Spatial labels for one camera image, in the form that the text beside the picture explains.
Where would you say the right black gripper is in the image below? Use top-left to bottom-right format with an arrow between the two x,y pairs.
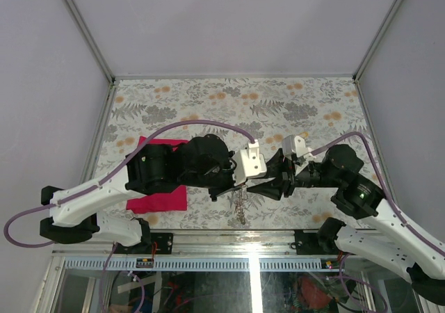
245,147 -> 341,200

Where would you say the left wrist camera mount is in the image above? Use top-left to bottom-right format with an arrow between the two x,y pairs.
232,139 -> 267,186

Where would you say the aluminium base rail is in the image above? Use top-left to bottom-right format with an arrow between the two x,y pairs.
53,230 -> 339,271

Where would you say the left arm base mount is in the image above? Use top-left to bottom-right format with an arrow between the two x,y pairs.
129,218 -> 174,255

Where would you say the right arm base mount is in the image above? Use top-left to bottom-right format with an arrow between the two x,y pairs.
290,217 -> 346,255

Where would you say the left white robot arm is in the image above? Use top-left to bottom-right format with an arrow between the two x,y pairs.
40,134 -> 262,254

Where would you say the red cloth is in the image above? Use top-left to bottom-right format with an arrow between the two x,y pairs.
126,138 -> 188,214

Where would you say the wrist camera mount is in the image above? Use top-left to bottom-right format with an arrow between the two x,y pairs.
282,135 -> 316,166
232,139 -> 267,186

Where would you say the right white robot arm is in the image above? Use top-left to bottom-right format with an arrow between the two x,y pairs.
248,144 -> 444,305

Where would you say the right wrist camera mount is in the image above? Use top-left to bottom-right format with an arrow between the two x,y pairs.
282,135 -> 316,166

